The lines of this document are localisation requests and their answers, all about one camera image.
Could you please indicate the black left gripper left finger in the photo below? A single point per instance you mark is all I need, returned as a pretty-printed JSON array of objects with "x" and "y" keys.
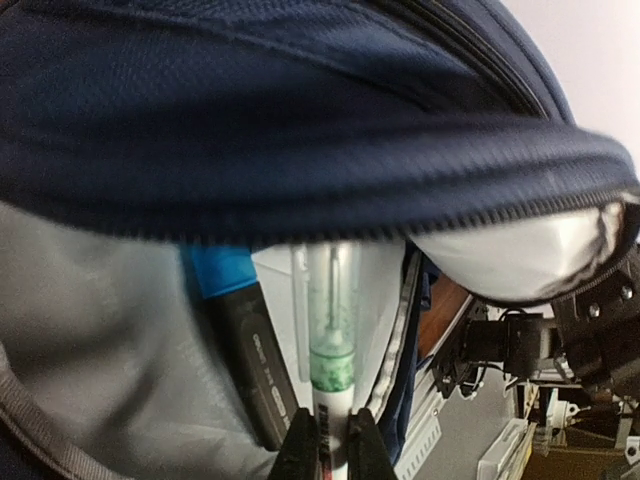
[{"x": 298, "y": 457}]

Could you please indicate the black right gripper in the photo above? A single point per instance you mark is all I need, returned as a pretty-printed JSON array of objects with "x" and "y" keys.
[{"x": 599, "y": 331}]

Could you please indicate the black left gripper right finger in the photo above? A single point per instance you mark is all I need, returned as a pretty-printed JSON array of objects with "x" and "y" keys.
[{"x": 367, "y": 456}]

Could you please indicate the white marker pen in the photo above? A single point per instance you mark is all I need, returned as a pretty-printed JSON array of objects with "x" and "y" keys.
[{"x": 334, "y": 274}]

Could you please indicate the blue cap black marker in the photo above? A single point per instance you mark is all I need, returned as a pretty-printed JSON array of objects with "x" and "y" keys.
[{"x": 223, "y": 283}]

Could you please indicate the navy blue student backpack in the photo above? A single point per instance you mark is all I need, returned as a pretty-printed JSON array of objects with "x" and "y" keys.
[{"x": 133, "y": 129}]

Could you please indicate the white power adapter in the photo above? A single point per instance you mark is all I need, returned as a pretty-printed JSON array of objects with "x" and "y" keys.
[{"x": 379, "y": 295}]

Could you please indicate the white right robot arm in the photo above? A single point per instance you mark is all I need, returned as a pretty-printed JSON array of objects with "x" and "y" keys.
[{"x": 526, "y": 345}]

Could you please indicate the front aluminium rail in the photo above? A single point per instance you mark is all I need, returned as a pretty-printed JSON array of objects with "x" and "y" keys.
[{"x": 424, "y": 431}]

